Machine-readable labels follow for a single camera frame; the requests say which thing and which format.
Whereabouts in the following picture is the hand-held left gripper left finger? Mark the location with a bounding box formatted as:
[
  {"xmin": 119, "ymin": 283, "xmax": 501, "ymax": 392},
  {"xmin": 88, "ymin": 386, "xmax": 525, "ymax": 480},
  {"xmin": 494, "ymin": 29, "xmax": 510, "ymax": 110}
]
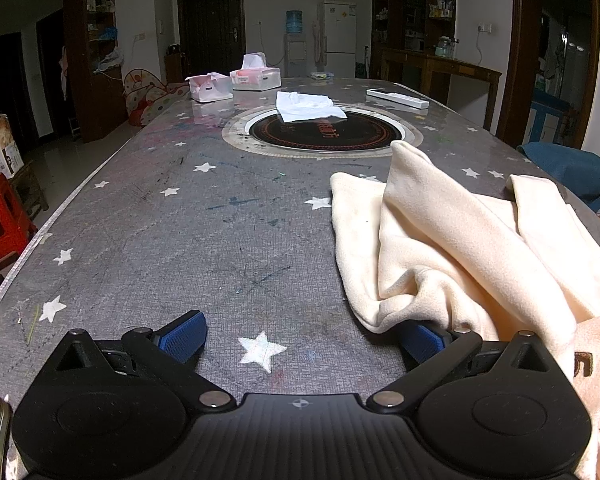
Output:
[{"xmin": 54, "ymin": 310, "xmax": 233, "ymax": 413}]

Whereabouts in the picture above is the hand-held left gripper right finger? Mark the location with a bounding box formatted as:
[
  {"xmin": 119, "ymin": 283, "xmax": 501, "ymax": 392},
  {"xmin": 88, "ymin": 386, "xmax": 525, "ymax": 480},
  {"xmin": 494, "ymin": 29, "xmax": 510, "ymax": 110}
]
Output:
[{"xmin": 365, "ymin": 321, "xmax": 553, "ymax": 413}]

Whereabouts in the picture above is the cream garment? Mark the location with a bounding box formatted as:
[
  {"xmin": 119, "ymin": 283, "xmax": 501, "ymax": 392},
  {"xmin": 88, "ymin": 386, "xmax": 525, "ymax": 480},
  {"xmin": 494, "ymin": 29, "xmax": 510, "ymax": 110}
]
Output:
[{"xmin": 330, "ymin": 140, "xmax": 600, "ymax": 480}]

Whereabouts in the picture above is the small wooden stool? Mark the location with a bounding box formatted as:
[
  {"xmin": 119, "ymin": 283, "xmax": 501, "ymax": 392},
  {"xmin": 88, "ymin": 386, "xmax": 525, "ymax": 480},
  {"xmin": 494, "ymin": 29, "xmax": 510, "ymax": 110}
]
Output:
[{"xmin": 10, "ymin": 160, "xmax": 50, "ymax": 221}]

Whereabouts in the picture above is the red plastic stool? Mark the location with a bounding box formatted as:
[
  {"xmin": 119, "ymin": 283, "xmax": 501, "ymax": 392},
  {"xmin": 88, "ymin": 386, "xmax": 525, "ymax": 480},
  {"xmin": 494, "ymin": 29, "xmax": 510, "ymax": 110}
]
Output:
[{"xmin": 0, "ymin": 174, "xmax": 40, "ymax": 275}]

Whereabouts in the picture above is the round black built-in cooktop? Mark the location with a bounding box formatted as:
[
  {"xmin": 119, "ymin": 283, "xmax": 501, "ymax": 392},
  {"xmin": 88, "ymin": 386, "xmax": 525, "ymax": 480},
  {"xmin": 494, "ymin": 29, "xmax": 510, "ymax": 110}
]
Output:
[{"xmin": 221, "ymin": 104, "xmax": 423, "ymax": 157}]

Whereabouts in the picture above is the dotted pink cushion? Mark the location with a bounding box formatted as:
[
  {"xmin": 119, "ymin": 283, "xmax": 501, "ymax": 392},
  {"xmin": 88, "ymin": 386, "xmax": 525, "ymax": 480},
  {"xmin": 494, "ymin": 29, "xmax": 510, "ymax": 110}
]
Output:
[{"xmin": 122, "ymin": 68, "xmax": 191, "ymax": 127}]

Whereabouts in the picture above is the white power strip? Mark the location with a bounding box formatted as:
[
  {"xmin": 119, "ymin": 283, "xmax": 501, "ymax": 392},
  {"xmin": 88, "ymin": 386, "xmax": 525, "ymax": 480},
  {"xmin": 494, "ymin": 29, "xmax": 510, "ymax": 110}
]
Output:
[{"xmin": 366, "ymin": 88, "xmax": 430, "ymax": 109}]

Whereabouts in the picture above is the small white tissue box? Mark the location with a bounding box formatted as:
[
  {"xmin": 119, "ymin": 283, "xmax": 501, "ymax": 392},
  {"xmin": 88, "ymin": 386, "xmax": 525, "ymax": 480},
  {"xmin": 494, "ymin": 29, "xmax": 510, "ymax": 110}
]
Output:
[{"xmin": 186, "ymin": 72, "xmax": 234, "ymax": 103}]

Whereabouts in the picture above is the white tissue on hotplate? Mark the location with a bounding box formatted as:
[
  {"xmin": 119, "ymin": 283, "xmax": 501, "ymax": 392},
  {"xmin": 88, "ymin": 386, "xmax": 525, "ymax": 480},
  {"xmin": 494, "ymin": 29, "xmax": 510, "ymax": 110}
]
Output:
[{"xmin": 275, "ymin": 91, "xmax": 348, "ymax": 123}]

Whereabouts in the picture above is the dark wooden open shelf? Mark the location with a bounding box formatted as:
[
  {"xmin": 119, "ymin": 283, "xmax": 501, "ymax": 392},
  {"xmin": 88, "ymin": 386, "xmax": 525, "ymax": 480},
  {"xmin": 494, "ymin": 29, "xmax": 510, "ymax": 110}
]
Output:
[{"xmin": 64, "ymin": 0, "xmax": 116, "ymax": 143}]

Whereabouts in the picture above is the white paper bag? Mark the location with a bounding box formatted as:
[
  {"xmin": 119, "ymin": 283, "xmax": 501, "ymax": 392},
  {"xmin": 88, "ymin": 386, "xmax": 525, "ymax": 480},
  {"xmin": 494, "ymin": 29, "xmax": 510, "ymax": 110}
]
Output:
[{"xmin": 0, "ymin": 112, "xmax": 25, "ymax": 179}]

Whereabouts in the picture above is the large white tissue box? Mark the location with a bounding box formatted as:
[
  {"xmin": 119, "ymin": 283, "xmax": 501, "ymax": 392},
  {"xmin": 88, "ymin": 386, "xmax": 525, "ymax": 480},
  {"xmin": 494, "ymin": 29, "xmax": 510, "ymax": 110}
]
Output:
[{"xmin": 229, "ymin": 52, "xmax": 282, "ymax": 91}]

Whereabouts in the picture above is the dark wooden side desk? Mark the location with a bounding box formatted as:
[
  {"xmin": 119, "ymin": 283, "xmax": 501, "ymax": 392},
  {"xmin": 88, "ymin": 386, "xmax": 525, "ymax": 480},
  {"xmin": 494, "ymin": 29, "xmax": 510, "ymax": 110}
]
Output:
[{"xmin": 381, "ymin": 47, "xmax": 502, "ymax": 131}]

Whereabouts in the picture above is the white water dispenser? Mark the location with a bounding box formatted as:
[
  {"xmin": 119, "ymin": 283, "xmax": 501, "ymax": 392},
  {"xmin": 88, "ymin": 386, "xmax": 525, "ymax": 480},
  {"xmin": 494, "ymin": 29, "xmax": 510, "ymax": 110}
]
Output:
[{"xmin": 285, "ymin": 34, "xmax": 311, "ymax": 77}]

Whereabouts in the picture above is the dark wooden door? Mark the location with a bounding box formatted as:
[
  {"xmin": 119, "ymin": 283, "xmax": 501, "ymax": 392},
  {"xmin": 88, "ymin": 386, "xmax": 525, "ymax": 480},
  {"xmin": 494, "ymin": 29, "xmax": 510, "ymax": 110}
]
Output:
[{"xmin": 176, "ymin": 0, "xmax": 245, "ymax": 81}]

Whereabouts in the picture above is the white refrigerator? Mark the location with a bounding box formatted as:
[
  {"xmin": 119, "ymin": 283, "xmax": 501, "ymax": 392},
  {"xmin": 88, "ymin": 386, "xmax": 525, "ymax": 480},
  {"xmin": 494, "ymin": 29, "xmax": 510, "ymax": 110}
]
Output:
[{"xmin": 316, "ymin": 0, "xmax": 357, "ymax": 79}]

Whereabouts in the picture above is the tall dark wooden cabinet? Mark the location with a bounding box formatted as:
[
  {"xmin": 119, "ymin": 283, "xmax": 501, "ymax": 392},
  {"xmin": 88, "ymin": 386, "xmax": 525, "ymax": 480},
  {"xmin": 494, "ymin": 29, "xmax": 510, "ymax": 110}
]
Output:
[{"xmin": 371, "ymin": 0, "xmax": 457, "ymax": 81}]

